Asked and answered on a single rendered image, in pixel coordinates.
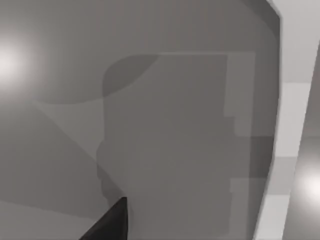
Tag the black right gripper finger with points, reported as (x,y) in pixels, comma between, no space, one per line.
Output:
(113,222)

